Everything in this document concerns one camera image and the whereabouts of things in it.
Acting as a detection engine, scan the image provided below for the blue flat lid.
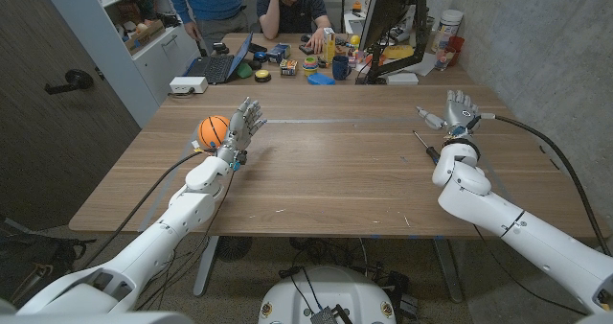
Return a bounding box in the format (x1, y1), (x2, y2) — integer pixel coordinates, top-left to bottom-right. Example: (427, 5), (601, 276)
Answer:
(306, 72), (336, 86)

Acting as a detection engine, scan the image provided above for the white power strip box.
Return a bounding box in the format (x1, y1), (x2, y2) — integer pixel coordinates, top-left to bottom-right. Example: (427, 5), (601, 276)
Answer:
(169, 76), (210, 95)

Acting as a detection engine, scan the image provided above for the black handled screwdriver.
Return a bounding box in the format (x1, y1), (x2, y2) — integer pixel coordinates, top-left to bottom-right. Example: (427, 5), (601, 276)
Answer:
(412, 129), (442, 166)

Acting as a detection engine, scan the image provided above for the small colourful box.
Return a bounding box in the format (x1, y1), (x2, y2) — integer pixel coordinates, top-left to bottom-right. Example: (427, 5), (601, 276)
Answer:
(279, 58), (299, 78)

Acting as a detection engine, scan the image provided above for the seated person in dark shirt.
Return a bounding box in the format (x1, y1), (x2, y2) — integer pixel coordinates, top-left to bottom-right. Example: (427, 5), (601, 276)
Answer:
(256, 0), (332, 56)

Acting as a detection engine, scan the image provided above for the white shelf cabinet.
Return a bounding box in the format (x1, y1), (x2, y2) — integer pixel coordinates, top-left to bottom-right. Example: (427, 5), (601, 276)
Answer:
(36, 0), (202, 127)

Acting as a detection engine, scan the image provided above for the orange mini basketball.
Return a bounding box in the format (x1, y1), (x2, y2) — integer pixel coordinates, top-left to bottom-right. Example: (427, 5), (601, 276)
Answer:
(197, 115), (231, 150)

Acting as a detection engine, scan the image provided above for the open black laptop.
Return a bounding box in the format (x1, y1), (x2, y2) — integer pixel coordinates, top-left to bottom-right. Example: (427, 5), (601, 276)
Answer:
(184, 32), (254, 85)

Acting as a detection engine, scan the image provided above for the white plastic canister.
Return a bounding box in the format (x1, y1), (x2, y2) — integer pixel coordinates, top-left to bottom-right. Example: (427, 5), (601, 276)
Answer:
(431, 9), (465, 53)

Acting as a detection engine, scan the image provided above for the black bag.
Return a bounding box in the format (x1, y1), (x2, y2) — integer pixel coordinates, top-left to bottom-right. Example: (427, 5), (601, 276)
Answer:
(0, 216), (97, 306)

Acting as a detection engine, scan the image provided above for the black door handle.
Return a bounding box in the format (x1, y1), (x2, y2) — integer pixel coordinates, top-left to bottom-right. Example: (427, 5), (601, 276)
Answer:
(44, 68), (96, 96)

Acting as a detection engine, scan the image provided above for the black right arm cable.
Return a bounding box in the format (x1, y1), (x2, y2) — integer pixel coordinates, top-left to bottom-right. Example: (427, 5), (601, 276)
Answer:
(471, 112), (613, 315)

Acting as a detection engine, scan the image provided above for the white flat box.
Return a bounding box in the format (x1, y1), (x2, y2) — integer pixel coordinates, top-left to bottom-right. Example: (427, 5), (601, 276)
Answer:
(385, 72), (420, 86)

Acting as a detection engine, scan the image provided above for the red cup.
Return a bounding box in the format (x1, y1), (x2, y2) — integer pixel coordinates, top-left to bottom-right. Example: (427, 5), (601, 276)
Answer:
(445, 35), (465, 67)

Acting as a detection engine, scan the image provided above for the person in blue sweater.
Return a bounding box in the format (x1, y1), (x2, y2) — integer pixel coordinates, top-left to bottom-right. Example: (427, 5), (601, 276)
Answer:
(164, 0), (250, 53)

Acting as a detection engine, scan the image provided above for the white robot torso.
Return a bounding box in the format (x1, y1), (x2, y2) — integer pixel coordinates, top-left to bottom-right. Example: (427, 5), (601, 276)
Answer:
(258, 265), (397, 324)

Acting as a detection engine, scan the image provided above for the black computer monitor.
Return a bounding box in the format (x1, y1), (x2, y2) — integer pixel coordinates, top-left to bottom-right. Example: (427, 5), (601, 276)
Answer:
(358, 0), (422, 52)

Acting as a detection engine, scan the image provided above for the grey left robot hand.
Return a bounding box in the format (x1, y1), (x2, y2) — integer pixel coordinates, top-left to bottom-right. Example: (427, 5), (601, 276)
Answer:
(216, 96), (267, 164)

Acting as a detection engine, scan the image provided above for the blue snack box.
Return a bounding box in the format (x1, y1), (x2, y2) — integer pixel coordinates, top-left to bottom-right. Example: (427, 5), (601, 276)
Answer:
(265, 42), (292, 65)

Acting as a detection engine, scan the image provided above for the dark blue mug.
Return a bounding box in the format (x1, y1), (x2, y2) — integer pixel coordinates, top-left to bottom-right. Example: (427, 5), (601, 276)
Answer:
(331, 55), (353, 81)

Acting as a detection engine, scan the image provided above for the black monitor stand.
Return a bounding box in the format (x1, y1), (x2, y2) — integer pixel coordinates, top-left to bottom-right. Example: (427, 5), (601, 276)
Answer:
(354, 0), (430, 85)

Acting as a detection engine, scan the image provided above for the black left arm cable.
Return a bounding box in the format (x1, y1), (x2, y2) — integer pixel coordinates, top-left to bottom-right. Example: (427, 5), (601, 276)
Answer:
(79, 150), (205, 270)

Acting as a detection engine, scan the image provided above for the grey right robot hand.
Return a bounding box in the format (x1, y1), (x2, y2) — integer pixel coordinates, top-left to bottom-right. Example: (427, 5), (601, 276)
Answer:
(415, 89), (482, 141)

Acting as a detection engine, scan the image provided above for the cardboard box on shelf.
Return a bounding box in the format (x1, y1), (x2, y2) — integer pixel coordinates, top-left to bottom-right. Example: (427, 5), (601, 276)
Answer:
(124, 18), (167, 55)

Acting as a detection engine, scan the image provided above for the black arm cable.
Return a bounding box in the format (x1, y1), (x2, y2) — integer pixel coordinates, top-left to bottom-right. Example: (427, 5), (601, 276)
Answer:
(471, 112), (613, 315)
(79, 150), (205, 270)

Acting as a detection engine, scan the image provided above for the yellow juice carton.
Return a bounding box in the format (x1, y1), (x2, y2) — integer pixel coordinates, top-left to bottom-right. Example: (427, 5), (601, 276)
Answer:
(322, 27), (337, 64)

